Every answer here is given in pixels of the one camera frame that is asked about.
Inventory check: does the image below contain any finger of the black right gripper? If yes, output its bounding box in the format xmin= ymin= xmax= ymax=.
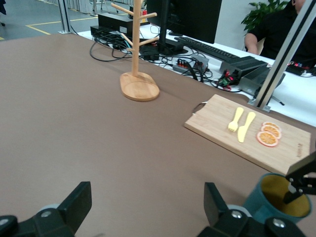
xmin=285 ymin=150 xmax=316 ymax=183
xmin=283 ymin=177 xmax=316 ymax=204

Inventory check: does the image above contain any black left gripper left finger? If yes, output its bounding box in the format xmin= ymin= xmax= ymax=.
xmin=0 ymin=181 xmax=92 ymax=237

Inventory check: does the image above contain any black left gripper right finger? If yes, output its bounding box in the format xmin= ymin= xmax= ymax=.
xmin=197 ymin=182 xmax=307 ymax=237

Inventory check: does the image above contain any teal mug yellow inside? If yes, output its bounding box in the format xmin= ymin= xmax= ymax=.
xmin=243 ymin=172 xmax=312 ymax=224

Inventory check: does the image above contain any person's bare forearm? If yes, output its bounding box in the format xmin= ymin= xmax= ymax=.
xmin=244 ymin=33 xmax=260 ymax=55

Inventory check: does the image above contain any white desk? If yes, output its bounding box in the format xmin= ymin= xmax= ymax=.
xmin=76 ymin=24 xmax=316 ymax=128

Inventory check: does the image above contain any yellow plastic knife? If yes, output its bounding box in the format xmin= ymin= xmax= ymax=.
xmin=237 ymin=112 xmax=256 ymax=143

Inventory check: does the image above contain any black coiled spring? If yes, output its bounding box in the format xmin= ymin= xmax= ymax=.
xmin=270 ymin=95 xmax=285 ymax=106

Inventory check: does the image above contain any yellow plastic fork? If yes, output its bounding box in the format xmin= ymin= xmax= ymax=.
xmin=228 ymin=107 xmax=244 ymax=132

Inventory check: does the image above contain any black device with red plugs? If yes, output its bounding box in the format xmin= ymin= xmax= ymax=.
xmin=286 ymin=61 xmax=316 ymax=78

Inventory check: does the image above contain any brown table mat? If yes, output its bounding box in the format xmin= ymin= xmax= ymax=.
xmin=0 ymin=33 xmax=316 ymax=237

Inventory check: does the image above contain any black finned power supply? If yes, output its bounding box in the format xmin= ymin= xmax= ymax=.
xmin=240 ymin=65 xmax=286 ymax=96
xmin=219 ymin=56 xmax=269 ymax=75

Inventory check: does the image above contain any circuit module red display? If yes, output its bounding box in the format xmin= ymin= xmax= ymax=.
xmin=218 ymin=70 xmax=239 ymax=87

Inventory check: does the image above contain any person in black shirt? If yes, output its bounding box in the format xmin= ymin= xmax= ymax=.
xmin=244 ymin=0 xmax=316 ymax=67

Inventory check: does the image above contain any grey power strip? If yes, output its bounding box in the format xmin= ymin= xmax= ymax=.
xmin=172 ymin=54 xmax=210 ymax=75

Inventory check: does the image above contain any black keyboard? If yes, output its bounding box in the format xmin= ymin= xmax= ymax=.
xmin=174 ymin=36 xmax=241 ymax=64

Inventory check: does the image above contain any wooden mug tree stand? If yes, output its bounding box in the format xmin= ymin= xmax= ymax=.
xmin=110 ymin=0 xmax=160 ymax=102

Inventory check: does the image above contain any green potted plant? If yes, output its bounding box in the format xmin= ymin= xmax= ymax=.
xmin=241 ymin=0 xmax=289 ymax=33

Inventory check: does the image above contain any black computer monitor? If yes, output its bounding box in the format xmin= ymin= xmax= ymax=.
xmin=145 ymin=0 xmax=223 ymax=56

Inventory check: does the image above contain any black controller box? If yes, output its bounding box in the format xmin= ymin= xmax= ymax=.
xmin=90 ymin=12 xmax=141 ymax=42

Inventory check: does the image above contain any bamboo cutting board metal handle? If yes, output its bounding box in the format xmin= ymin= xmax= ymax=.
xmin=184 ymin=94 xmax=312 ymax=175

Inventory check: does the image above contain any aluminium camera post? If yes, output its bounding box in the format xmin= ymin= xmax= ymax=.
xmin=247 ymin=0 xmax=316 ymax=114

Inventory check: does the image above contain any aluminium frame post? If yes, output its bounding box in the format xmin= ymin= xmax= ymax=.
xmin=58 ymin=0 xmax=75 ymax=35

